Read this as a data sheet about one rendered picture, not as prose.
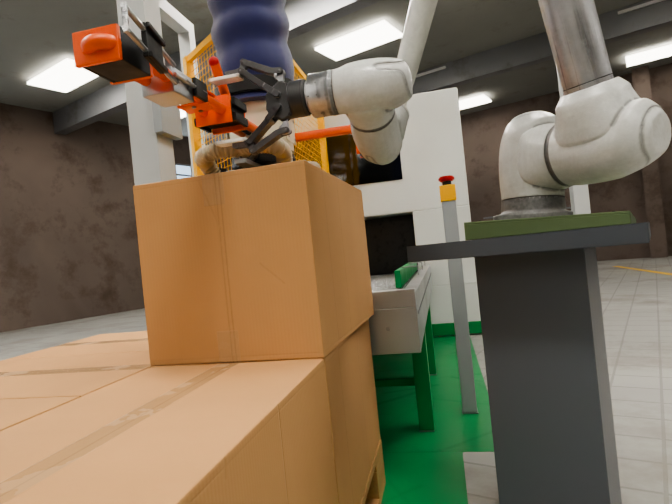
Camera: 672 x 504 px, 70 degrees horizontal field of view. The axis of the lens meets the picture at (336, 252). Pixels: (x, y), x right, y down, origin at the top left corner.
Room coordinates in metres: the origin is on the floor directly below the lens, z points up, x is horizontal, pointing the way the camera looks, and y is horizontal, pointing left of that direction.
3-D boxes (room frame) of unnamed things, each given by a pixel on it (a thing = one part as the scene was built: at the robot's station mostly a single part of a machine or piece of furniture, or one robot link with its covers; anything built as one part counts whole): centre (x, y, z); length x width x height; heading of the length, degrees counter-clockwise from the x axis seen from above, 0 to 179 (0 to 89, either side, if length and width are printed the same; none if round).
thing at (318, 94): (1.00, 0.00, 1.08); 0.09 x 0.06 x 0.09; 168
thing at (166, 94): (0.86, 0.27, 1.07); 0.07 x 0.07 x 0.04; 78
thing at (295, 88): (1.01, 0.07, 1.08); 0.09 x 0.07 x 0.08; 78
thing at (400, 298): (1.67, 0.09, 0.58); 0.70 x 0.03 x 0.06; 78
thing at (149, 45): (0.77, 0.23, 1.08); 0.31 x 0.03 x 0.05; 1
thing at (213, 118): (1.07, 0.22, 1.08); 0.10 x 0.08 x 0.06; 78
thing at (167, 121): (2.59, 0.83, 1.62); 0.20 x 0.05 x 0.30; 168
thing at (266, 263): (1.30, 0.17, 0.74); 0.60 x 0.40 x 0.40; 166
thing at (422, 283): (2.74, -0.47, 0.50); 2.31 x 0.05 x 0.19; 168
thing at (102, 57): (0.72, 0.30, 1.08); 0.08 x 0.07 x 0.05; 168
